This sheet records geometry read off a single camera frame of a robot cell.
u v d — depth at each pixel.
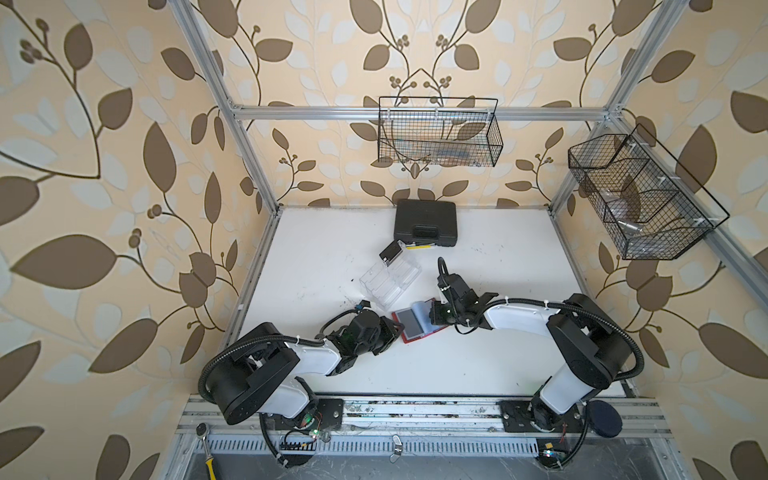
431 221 1.12
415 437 0.72
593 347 0.46
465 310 0.71
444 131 0.98
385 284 0.94
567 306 0.51
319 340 0.59
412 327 0.89
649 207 0.74
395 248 0.98
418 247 1.08
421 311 0.91
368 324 0.68
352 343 0.68
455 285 0.72
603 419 0.74
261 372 0.44
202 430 0.72
